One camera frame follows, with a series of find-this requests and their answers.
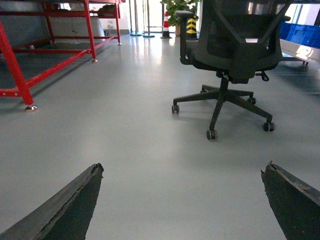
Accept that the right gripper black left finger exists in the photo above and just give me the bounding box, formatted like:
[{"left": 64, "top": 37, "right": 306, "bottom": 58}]
[{"left": 0, "top": 163, "right": 104, "bottom": 240}]

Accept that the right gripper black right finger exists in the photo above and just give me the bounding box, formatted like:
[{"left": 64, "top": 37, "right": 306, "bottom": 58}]
[{"left": 261, "top": 162, "right": 320, "bottom": 240}]

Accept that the steel shelving rack with bins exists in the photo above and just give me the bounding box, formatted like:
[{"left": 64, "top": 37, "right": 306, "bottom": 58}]
[{"left": 280, "top": 22, "right": 320, "bottom": 66}]

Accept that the black office chair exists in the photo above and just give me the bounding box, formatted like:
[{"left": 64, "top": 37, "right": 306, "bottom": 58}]
[{"left": 171, "top": 0, "right": 291, "bottom": 140}]

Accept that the red white traffic cone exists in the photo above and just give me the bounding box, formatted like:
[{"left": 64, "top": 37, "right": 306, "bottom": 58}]
[{"left": 160, "top": 11, "right": 172, "bottom": 39}]

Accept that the yellow black striped bollard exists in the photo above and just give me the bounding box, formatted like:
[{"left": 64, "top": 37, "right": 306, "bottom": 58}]
[{"left": 186, "top": 15, "right": 198, "bottom": 41}]

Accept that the green potted plant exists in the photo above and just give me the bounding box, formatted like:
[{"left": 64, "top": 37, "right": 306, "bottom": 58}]
[{"left": 160, "top": 0, "right": 201, "bottom": 37}]

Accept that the red metal frame table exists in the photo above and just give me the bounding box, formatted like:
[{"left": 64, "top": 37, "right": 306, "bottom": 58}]
[{"left": 0, "top": 0, "right": 122, "bottom": 112}]

